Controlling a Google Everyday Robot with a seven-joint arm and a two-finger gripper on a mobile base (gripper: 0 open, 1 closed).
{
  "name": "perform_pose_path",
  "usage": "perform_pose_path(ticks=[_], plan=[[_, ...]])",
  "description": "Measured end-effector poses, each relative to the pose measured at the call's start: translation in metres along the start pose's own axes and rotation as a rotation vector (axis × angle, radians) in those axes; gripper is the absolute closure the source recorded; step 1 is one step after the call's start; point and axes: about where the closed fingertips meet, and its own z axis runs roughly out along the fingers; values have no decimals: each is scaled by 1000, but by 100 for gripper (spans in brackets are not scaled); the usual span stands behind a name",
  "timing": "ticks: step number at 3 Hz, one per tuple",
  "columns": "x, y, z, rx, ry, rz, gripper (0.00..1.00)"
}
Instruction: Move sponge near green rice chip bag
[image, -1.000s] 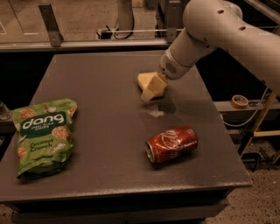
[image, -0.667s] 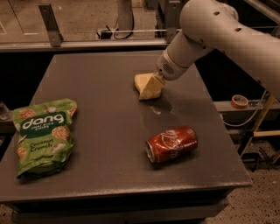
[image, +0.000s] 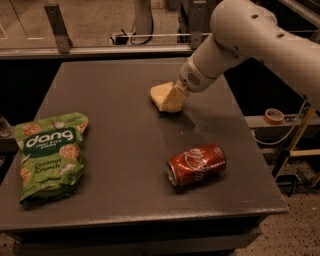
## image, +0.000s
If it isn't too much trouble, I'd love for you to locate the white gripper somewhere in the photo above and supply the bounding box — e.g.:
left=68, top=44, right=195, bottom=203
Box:
left=161, top=55, right=222, bottom=113

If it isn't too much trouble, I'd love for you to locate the yellow sponge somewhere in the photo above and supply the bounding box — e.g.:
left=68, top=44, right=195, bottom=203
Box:
left=149, top=81, right=185, bottom=113

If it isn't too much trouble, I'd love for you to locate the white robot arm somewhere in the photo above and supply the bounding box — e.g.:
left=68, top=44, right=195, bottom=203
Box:
left=151, top=0, right=320, bottom=113

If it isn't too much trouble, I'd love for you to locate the green rice chip bag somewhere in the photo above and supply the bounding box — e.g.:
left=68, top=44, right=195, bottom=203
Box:
left=15, top=112, right=89, bottom=203

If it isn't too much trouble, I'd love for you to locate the red coca-cola can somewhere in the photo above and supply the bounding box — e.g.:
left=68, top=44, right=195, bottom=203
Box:
left=166, top=144, right=226, bottom=187

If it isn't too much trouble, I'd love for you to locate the orange tape roll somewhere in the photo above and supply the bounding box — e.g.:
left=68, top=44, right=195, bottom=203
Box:
left=264, top=108, right=284, bottom=125

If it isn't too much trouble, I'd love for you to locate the metal guard rail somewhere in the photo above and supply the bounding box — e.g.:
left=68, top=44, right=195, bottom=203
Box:
left=0, top=45, right=193, bottom=60

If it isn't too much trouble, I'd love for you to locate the right metal rail bracket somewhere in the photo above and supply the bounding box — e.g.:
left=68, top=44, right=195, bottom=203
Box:
left=189, top=0, right=206, bottom=50

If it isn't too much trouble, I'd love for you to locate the metal rail bracket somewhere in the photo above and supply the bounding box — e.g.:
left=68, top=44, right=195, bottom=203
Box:
left=44, top=4, right=73, bottom=54
left=189, top=0, right=206, bottom=50

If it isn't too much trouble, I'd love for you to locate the white cable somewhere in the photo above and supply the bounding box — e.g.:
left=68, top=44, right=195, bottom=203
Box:
left=251, top=99, right=308, bottom=146

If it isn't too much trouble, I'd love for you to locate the left metal rail bracket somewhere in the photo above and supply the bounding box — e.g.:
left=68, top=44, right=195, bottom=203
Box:
left=44, top=4, right=73, bottom=54

